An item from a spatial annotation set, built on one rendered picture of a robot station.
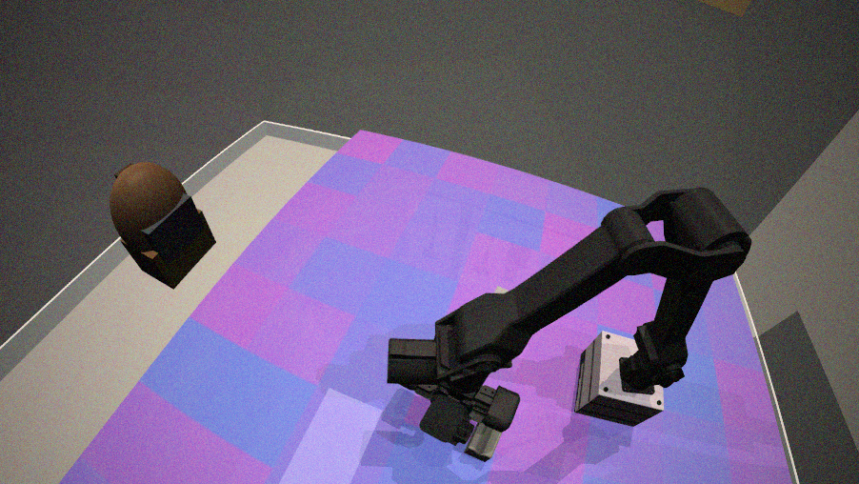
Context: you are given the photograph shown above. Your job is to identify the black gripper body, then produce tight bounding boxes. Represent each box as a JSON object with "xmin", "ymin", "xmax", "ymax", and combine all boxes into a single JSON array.
[{"xmin": 399, "ymin": 381, "xmax": 521, "ymax": 433}]

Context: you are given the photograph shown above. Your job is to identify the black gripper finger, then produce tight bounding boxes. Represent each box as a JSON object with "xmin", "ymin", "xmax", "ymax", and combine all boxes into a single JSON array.
[
  {"xmin": 469, "ymin": 410, "xmax": 485, "ymax": 424},
  {"xmin": 415, "ymin": 388, "xmax": 434, "ymax": 400}
]

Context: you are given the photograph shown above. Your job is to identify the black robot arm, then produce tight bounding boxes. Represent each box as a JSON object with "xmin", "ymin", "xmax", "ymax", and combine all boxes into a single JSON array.
[{"xmin": 387, "ymin": 187, "xmax": 751, "ymax": 446}]

